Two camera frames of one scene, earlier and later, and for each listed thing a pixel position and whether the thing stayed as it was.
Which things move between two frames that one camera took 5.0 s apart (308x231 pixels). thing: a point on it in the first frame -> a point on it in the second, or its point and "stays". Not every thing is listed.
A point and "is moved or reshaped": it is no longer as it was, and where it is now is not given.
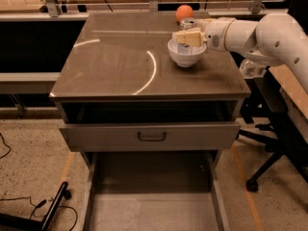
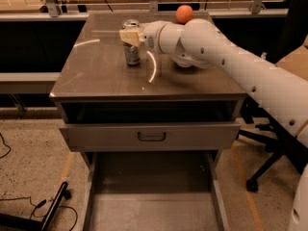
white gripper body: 214,36 -> 150,36
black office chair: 265,104 stays
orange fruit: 184,12 stays
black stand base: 11,222 stays
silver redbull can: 186,23 is moved or reshaped
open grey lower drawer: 154,191 stays
